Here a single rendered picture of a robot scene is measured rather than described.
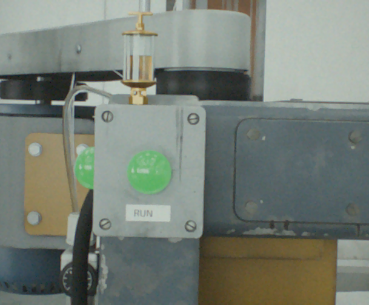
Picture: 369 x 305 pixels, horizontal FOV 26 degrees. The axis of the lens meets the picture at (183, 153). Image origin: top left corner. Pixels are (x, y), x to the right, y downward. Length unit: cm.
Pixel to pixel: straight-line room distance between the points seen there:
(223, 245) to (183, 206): 30
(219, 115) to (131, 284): 14
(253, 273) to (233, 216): 31
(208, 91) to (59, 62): 23
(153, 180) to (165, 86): 20
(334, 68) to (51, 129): 497
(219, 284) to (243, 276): 3
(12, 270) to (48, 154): 17
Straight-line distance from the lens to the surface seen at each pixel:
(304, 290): 90
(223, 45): 70
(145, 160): 52
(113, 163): 53
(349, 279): 597
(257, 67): 108
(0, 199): 99
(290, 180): 59
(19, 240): 100
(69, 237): 81
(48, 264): 103
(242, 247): 84
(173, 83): 70
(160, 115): 53
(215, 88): 69
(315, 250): 85
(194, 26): 70
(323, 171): 59
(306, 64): 584
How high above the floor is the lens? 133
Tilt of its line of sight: 3 degrees down
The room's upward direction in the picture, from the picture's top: 1 degrees clockwise
